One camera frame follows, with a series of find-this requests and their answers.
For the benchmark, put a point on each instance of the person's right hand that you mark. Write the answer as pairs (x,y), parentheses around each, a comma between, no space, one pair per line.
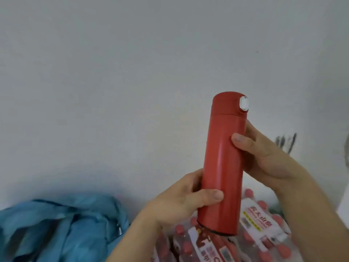
(267,158)

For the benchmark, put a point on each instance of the person's left hand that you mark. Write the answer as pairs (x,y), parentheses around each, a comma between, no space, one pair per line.
(180,201)

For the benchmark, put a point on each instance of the red thermos bottle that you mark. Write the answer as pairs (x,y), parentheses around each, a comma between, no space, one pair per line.
(223,166)

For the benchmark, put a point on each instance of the light blue backpack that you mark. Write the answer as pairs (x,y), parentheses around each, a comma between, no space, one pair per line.
(54,226)

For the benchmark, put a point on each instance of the person's right forearm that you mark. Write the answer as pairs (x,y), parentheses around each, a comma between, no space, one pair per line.
(316,221)

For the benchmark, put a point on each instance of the stack of water bottle packs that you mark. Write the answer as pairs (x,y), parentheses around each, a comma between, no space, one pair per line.
(259,231)

